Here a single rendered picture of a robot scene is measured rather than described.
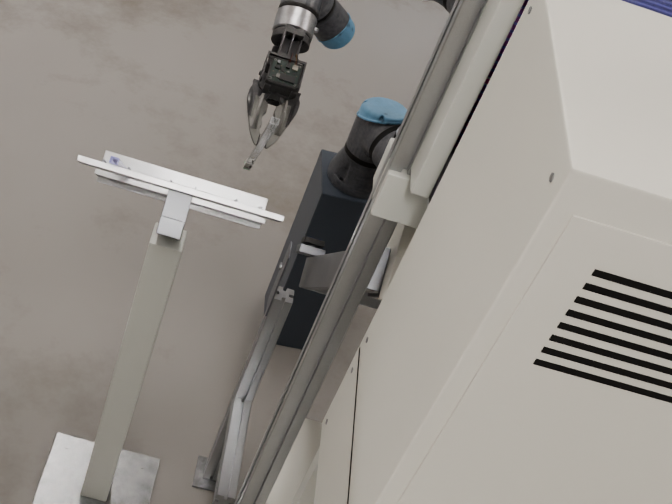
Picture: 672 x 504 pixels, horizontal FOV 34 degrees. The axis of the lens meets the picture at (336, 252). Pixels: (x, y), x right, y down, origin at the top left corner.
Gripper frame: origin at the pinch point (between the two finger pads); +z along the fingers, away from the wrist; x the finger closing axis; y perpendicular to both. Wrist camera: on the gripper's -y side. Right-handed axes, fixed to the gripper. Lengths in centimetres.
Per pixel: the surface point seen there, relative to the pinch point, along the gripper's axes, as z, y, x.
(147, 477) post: 57, -82, 0
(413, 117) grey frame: 16, 65, 13
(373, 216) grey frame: 25, 52, 13
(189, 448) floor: 48, -89, 8
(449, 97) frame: 16, 71, 15
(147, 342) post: 35.0, -30.7, -9.2
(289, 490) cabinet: 57, -9, 21
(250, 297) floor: 0, -120, 15
